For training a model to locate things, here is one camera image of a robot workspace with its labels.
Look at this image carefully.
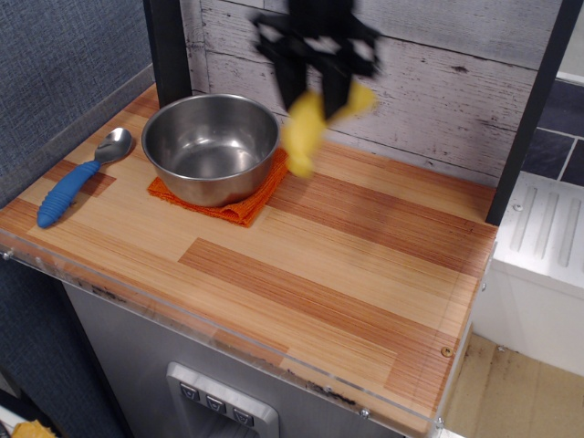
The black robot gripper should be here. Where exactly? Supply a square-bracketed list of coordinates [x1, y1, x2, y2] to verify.
[252, 1, 381, 121]

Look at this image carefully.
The yellow plastic banana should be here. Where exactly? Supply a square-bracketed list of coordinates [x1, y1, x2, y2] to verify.
[281, 81, 377, 178]

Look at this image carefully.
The stainless steel pot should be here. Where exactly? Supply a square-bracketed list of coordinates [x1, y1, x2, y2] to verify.
[141, 94, 280, 207]

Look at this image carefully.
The orange folded cloth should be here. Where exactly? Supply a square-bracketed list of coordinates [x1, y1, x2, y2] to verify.
[147, 149, 288, 227]

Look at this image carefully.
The white ribbed side counter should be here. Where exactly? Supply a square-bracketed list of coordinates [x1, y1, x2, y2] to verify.
[472, 172, 583, 375]

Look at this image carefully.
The grey toy fridge cabinet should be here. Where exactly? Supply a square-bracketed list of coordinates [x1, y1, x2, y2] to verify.
[64, 284, 397, 437]

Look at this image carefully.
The silver dispenser button panel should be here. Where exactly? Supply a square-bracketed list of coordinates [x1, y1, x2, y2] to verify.
[166, 361, 280, 437]

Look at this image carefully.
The yellow object bottom left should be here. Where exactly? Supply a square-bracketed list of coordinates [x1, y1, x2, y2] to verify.
[11, 421, 57, 438]

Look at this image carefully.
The black left frame post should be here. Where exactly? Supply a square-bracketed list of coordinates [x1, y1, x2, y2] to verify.
[142, 0, 192, 108]

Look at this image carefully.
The black frame post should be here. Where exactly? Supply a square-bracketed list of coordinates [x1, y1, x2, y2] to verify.
[142, 0, 192, 108]
[485, 0, 583, 226]

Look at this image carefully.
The blue handled metal spoon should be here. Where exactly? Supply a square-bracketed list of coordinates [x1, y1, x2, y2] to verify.
[36, 128, 133, 228]

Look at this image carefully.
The black right frame post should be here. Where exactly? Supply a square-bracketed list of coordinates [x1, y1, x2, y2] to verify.
[485, 0, 583, 226]

